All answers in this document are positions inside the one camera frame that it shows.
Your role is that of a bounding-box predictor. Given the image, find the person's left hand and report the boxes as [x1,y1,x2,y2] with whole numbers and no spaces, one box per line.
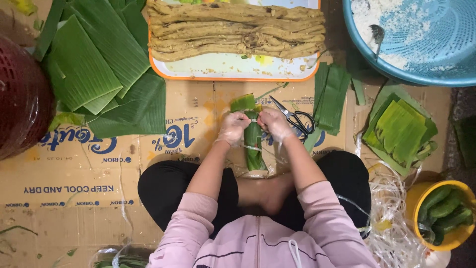
[215,111,252,148]

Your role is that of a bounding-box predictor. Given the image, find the person's right hand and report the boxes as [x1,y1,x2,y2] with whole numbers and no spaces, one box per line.
[257,107,295,143]

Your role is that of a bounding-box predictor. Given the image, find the banana leaf roll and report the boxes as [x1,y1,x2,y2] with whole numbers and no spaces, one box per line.
[230,93,268,172]

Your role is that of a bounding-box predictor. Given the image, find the clear plastic tying string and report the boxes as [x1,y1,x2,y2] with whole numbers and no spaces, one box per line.
[242,118,287,166]

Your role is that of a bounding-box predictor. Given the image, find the orange rimmed white tray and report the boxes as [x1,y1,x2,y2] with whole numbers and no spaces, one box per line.
[148,0,321,82]

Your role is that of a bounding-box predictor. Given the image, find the stack of narrow leaf strips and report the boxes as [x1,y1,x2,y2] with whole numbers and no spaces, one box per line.
[313,62,352,136]

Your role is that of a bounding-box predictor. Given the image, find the person's bare foot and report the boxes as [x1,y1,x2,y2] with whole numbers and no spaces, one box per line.
[237,172,296,216]

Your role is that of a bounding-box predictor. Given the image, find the pile of brown filling sticks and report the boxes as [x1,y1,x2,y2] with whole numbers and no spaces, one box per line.
[147,0,327,62]

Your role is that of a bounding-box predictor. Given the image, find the person's black trousers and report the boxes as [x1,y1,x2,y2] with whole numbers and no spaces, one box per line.
[137,150,372,239]

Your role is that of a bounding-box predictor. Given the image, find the person's pink hooded jacket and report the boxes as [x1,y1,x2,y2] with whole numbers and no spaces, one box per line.
[148,181,380,268]

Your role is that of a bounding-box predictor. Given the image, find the stack of small cut leaves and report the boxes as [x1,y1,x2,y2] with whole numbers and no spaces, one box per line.
[362,85,439,177]

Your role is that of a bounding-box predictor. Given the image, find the metal spoon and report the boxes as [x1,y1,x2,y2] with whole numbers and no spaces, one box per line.
[369,24,386,62]

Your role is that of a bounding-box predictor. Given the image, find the white sticky rice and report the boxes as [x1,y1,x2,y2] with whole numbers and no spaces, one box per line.
[351,0,462,72]

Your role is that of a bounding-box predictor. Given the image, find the pile of large banana leaves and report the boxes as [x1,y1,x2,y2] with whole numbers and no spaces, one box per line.
[33,0,167,139]

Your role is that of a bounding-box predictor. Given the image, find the flattened printed cardboard sheet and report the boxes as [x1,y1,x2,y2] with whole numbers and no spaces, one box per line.
[0,50,452,268]

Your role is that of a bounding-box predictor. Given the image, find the blue plastic basket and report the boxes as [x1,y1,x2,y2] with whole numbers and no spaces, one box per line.
[342,0,476,88]

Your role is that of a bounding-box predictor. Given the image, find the pile of wrapped green rolls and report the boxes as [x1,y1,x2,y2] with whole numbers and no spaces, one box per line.
[417,185,474,246]

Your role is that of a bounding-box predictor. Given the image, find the yellow plastic bucket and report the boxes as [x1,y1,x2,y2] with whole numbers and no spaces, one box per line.
[405,180,476,252]

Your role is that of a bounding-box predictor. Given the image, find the dark red plastic basket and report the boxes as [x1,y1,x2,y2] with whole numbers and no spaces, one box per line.
[0,34,56,161]

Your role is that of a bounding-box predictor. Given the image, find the black handled scissors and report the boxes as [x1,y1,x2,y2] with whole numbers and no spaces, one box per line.
[269,95,316,143]

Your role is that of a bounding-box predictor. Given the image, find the bundle of clear plastic strings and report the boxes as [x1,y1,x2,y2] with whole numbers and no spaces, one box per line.
[336,132,428,268]

